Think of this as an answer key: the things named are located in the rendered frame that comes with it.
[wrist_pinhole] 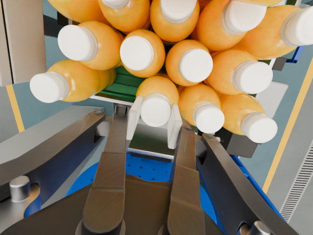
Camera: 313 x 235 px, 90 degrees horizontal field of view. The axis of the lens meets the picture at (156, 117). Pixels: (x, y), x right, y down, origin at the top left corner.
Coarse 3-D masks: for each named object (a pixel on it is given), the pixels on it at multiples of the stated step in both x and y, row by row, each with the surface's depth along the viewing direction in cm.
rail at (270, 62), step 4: (288, 0) 30; (292, 0) 29; (296, 0) 28; (300, 0) 28; (288, 4) 30; (292, 4) 29; (296, 4) 28; (264, 60) 34; (268, 60) 32; (272, 60) 31; (268, 64) 32; (272, 64) 32; (260, 92) 34; (256, 96) 34
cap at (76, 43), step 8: (64, 32) 18; (72, 32) 18; (80, 32) 18; (64, 40) 19; (72, 40) 18; (80, 40) 18; (88, 40) 18; (64, 48) 19; (72, 48) 19; (80, 48) 19; (88, 48) 19; (72, 56) 19; (80, 56) 19; (88, 56) 20
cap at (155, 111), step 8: (152, 96) 20; (160, 96) 20; (144, 104) 19; (152, 104) 19; (160, 104) 19; (168, 104) 19; (144, 112) 19; (152, 112) 19; (160, 112) 19; (168, 112) 19; (144, 120) 20; (152, 120) 20; (160, 120) 20
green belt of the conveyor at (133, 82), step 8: (120, 32) 38; (168, 48) 39; (120, 72) 41; (128, 72) 41; (120, 80) 42; (128, 80) 42; (136, 80) 42; (112, 88) 43; (120, 88) 43; (128, 88) 43; (136, 88) 42; (120, 96) 44; (128, 96) 43
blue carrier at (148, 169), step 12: (132, 156) 41; (96, 168) 35; (132, 168) 37; (144, 168) 38; (156, 168) 38; (168, 168) 39; (84, 180) 31; (156, 180) 35; (168, 180) 35; (72, 192) 28; (204, 192) 34; (204, 204) 31
